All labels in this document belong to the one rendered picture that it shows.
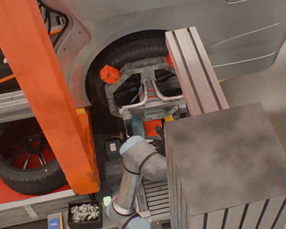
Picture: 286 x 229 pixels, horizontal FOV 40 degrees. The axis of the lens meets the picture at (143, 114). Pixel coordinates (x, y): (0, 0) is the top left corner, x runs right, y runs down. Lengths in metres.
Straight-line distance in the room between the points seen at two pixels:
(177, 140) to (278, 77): 2.98
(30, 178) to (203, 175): 2.01
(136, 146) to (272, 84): 2.34
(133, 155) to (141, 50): 0.90
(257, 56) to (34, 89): 1.52
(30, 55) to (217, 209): 1.02
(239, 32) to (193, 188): 1.72
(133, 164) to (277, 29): 1.37
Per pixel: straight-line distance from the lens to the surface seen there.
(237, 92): 3.68
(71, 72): 2.45
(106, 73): 2.35
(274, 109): 3.62
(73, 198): 2.83
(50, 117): 1.91
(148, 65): 2.35
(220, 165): 0.91
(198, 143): 0.94
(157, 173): 1.60
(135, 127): 2.57
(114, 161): 2.82
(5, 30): 1.54
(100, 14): 2.17
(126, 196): 1.84
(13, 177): 2.84
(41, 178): 2.78
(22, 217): 3.02
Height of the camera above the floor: 2.82
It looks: 53 degrees down
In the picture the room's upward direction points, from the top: 8 degrees counter-clockwise
